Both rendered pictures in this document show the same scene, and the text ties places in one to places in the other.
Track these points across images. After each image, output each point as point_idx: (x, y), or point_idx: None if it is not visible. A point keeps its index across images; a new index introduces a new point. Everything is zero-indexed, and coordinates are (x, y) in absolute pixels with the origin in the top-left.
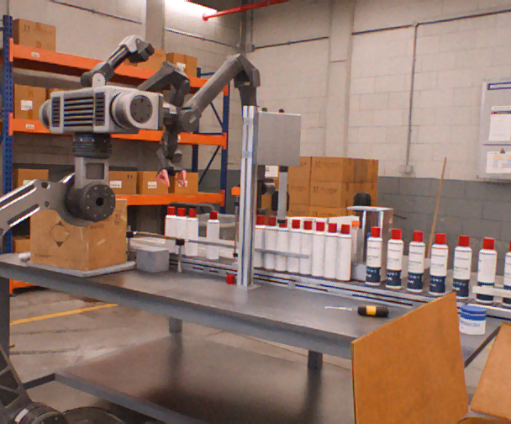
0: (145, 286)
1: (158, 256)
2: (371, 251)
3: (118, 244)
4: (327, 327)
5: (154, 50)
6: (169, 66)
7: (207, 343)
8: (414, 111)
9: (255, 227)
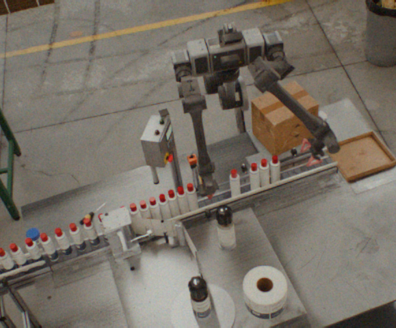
0: (209, 152)
1: (247, 163)
2: None
3: (268, 141)
4: (86, 188)
5: (223, 42)
6: (254, 61)
7: (385, 326)
8: None
9: (173, 175)
